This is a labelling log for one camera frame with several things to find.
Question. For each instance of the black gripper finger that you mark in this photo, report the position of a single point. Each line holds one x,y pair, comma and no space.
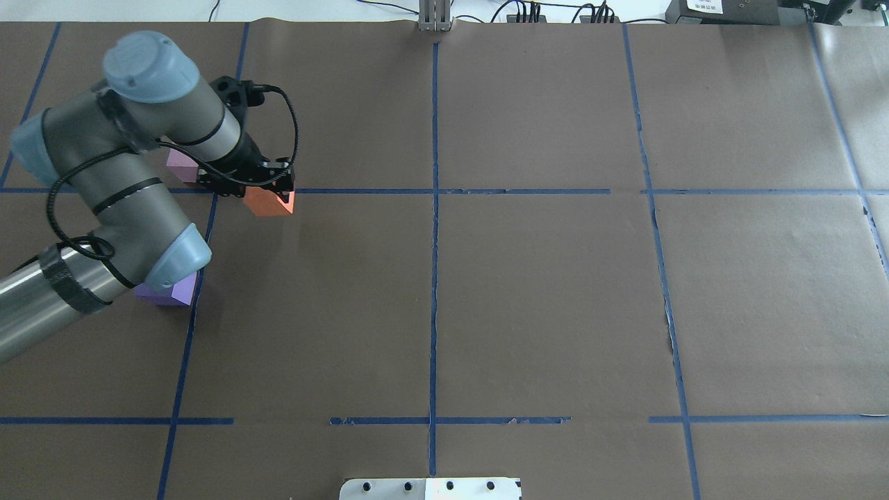
282,193

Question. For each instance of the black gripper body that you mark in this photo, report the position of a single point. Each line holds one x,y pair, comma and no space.
247,153

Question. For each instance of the orange foam block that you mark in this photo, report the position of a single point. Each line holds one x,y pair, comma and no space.
268,203

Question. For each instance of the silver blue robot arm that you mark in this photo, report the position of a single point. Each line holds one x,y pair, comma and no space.
116,224

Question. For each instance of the light pink foam block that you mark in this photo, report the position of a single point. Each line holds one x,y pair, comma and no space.
183,167

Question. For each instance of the dark purple foam block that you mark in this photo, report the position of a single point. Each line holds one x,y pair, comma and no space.
180,294

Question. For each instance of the black box on table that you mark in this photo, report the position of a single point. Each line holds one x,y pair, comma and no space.
761,13

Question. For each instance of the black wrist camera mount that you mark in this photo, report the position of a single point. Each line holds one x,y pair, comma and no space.
238,96

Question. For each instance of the aluminium frame post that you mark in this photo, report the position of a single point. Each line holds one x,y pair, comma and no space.
435,16

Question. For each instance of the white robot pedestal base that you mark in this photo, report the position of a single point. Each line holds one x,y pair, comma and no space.
484,487

